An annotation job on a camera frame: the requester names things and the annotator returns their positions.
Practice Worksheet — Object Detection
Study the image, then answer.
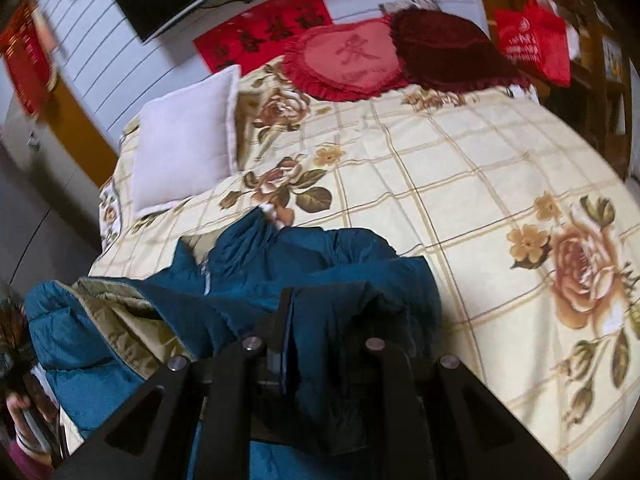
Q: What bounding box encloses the blue quilted down jacket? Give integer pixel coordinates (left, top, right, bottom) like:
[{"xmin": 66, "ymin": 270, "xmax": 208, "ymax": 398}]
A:
[{"xmin": 22, "ymin": 206, "xmax": 444, "ymax": 480}]

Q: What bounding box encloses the person's hand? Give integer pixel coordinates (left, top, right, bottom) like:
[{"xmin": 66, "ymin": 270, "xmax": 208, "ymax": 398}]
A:
[{"xmin": 6, "ymin": 392, "xmax": 52, "ymax": 466}]

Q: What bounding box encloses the floral cream bed sheet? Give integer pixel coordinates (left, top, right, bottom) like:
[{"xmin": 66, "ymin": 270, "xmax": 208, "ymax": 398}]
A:
[{"xmin": 91, "ymin": 61, "xmax": 639, "ymax": 479}]

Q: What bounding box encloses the white square pillow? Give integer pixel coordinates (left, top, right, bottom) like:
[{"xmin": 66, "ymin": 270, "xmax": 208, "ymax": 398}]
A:
[{"xmin": 131, "ymin": 65, "xmax": 241, "ymax": 219}]

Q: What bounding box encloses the wooden shelf rack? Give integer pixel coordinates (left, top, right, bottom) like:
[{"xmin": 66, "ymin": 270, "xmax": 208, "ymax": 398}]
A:
[{"xmin": 537, "ymin": 0, "xmax": 632, "ymax": 178}]

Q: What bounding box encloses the dark red velvet pillow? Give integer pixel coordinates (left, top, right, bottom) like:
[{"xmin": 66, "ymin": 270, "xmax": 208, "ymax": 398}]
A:
[{"xmin": 390, "ymin": 8, "xmax": 530, "ymax": 93}]

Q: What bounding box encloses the red heart-shaped pillow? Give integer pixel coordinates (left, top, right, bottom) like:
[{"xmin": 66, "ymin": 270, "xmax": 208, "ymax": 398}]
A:
[{"xmin": 282, "ymin": 18, "xmax": 408, "ymax": 102}]

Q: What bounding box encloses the red banner with black characters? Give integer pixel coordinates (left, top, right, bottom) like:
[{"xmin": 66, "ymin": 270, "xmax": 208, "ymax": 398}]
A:
[{"xmin": 193, "ymin": 0, "xmax": 333, "ymax": 75}]

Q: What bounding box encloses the red shopping bag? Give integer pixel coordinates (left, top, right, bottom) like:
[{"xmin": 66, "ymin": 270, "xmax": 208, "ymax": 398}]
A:
[{"xmin": 494, "ymin": 0, "xmax": 570, "ymax": 88}]

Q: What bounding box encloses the red tasselled wall hanging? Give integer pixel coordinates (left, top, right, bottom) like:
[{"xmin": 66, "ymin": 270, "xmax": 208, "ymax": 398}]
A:
[{"xmin": 1, "ymin": 0, "xmax": 58, "ymax": 117}]

